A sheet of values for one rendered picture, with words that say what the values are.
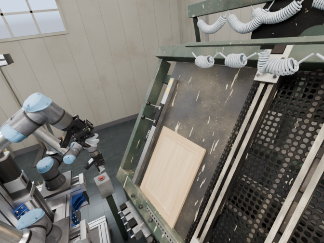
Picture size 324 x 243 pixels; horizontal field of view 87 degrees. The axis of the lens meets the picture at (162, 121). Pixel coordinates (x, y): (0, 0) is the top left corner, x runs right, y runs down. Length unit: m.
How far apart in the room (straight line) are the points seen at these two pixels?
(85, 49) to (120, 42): 0.78
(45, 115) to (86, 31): 3.65
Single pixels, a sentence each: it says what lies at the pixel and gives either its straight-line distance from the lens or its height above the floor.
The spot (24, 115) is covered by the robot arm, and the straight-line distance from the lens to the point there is 0.76.
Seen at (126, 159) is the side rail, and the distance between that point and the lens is 1.72.
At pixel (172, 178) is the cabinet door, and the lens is 1.26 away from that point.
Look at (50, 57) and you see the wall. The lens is 4.32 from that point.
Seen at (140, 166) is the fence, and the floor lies 1.04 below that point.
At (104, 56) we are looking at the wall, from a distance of 4.32.
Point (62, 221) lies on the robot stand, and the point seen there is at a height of 1.04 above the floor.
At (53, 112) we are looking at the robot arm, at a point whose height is 1.82.
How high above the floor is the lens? 2.02
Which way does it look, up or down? 28 degrees down
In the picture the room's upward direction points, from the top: 9 degrees counter-clockwise
